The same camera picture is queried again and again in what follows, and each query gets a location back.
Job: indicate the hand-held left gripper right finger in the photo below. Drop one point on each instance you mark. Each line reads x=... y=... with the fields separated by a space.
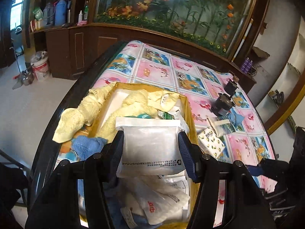
x=184 y=148

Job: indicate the yellow cardboard box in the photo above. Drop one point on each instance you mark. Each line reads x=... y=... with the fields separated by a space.
x=190 y=116

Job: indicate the green bottle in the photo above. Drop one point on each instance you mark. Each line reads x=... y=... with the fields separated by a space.
x=86 y=13

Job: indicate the white translucent packet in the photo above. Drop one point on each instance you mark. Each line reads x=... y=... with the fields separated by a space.
x=147 y=143

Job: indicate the aquarium with artificial flowers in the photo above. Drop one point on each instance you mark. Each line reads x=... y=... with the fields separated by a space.
x=178 y=7

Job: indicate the lemon print tissue packet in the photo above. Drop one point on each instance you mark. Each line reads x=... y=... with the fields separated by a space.
x=211 y=143

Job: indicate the blue water jug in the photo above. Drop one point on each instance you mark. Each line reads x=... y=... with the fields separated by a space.
x=60 y=13

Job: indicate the white stick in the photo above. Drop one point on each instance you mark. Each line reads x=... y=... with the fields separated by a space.
x=243 y=38

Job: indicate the white paper packet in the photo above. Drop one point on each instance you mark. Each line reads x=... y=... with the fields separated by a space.
x=177 y=184

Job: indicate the blue towel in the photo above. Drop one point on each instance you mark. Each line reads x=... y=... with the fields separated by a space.
x=88 y=145

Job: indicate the brown wooden cabinet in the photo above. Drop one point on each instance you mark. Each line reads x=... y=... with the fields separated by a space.
x=90 y=50

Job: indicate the printed cartoon tablecloth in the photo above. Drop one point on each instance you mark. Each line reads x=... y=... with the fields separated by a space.
x=166 y=71

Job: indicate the dark tangled item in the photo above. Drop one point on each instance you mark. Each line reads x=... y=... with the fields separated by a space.
x=277 y=97

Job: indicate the cardboard piece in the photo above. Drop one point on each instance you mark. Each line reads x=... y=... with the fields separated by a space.
x=261 y=52

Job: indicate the white plastic bucket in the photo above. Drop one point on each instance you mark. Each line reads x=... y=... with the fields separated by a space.
x=41 y=69

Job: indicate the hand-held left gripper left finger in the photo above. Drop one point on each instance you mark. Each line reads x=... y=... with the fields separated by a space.
x=119 y=148

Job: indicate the clear water jug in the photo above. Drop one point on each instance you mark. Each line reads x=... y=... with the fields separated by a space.
x=48 y=15

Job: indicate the small teal packet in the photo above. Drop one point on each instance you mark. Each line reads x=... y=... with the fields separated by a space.
x=143 y=116

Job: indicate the purple bottles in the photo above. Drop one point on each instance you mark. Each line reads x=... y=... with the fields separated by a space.
x=246 y=65

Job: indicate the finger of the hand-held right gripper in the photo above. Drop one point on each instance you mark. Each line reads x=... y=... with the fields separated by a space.
x=274 y=168

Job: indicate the green and white packet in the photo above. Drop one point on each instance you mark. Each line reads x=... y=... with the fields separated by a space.
x=168 y=116

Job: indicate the pink cloth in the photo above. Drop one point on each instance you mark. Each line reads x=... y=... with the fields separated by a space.
x=82 y=23

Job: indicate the small blue cloth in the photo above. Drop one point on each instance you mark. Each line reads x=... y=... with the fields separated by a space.
x=236 y=120

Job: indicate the small white bottle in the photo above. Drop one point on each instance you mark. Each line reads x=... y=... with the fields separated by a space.
x=80 y=16

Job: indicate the white bag red print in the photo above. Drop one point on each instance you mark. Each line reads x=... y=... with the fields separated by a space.
x=157 y=205

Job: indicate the black cylindrical device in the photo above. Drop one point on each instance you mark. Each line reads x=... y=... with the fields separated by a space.
x=222 y=105

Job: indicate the small black device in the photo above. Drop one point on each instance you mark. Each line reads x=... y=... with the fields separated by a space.
x=231 y=85

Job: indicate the yellow towel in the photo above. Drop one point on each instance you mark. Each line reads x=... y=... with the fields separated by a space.
x=69 y=121

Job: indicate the metal kettle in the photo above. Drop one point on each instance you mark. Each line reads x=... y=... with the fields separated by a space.
x=27 y=77

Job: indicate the green bag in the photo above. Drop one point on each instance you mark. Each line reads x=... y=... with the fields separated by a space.
x=37 y=13

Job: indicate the window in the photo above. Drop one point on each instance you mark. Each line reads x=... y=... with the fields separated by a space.
x=17 y=12

